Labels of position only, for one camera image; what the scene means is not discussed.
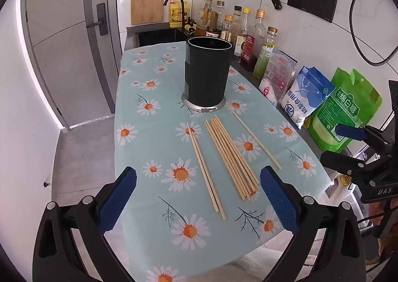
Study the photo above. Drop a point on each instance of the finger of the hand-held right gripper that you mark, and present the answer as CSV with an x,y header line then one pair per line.
x,y
351,132
342,162

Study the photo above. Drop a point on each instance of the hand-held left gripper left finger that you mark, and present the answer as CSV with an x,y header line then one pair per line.
x,y
118,201

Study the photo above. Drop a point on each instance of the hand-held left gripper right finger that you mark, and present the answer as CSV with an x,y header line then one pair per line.
x,y
279,201

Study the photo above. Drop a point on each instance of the bundle of wooden chopsticks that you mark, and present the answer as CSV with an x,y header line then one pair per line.
x,y
230,151

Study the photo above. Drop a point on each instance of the black cylindrical utensil holder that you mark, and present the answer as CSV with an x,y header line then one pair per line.
x,y
206,76

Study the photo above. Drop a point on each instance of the green bag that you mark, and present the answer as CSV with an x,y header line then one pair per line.
x,y
345,108

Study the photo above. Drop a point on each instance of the yellow bag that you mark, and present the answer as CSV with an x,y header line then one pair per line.
x,y
306,123

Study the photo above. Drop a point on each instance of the blue and white bag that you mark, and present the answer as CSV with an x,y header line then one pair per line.
x,y
307,95

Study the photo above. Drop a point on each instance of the light blue daisy tablecloth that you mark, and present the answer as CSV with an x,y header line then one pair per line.
x,y
155,151

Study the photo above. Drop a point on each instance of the white and pink bag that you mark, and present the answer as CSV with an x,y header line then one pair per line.
x,y
278,76

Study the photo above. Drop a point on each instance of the oil bottle with green label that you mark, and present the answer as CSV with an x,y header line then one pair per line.
x,y
264,58

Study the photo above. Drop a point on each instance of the dark sauce bottle gold cap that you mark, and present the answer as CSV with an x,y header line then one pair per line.
x,y
253,45

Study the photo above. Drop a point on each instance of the tall bottle with yellow cap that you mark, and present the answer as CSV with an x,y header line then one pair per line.
x,y
243,39

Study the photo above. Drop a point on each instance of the small bottle with orange cap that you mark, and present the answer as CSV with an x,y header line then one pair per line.
x,y
228,28

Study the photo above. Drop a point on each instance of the bottle with dark cap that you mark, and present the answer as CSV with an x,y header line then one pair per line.
x,y
237,17

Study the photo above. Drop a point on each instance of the black sink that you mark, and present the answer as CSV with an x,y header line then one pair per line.
x,y
158,36

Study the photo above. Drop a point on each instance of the dark bottle with red label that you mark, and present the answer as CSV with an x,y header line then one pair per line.
x,y
213,33

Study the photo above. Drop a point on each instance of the grey door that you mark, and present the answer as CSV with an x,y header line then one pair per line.
x,y
62,36

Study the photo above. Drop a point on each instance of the yellow dish soap bottle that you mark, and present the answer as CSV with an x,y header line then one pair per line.
x,y
176,14

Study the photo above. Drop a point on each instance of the wooden cutting board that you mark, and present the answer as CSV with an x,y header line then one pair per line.
x,y
147,2

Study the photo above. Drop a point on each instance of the black wall panel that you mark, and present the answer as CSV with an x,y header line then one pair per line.
x,y
311,2

